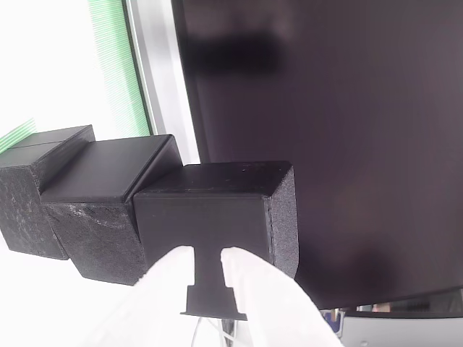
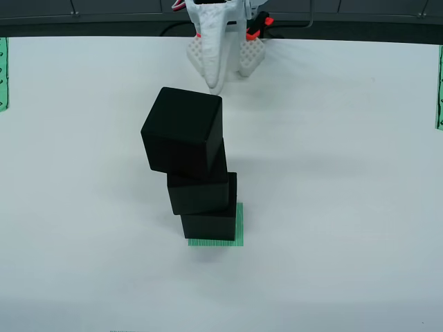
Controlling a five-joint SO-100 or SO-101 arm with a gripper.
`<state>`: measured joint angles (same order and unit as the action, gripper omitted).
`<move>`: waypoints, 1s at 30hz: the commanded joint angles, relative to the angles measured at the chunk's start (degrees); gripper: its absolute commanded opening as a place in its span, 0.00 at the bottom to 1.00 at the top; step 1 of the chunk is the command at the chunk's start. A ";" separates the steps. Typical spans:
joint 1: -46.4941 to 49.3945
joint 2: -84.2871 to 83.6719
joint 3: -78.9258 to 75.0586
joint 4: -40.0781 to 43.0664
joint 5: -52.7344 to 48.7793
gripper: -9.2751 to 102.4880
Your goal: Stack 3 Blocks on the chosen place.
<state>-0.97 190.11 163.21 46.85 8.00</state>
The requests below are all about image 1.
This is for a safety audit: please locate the black cube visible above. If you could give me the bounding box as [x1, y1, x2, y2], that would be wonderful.
[39, 134, 185, 287]
[0, 124, 97, 260]
[132, 160, 300, 322]

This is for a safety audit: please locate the grey metal panel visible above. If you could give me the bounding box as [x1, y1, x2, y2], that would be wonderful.
[340, 313, 463, 347]

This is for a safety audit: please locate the black monitor screen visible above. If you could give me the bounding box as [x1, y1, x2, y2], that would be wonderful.
[171, 0, 463, 311]

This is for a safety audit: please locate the green striped square marker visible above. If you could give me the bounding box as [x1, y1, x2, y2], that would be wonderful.
[0, 116, 38, 153]

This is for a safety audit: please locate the silver monitor stand base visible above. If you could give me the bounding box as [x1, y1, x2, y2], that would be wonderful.
[122, 0, 168, 137]

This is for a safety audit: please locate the green striped paper strip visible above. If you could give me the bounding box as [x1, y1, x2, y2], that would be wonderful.
[92, 0, 153, 135]

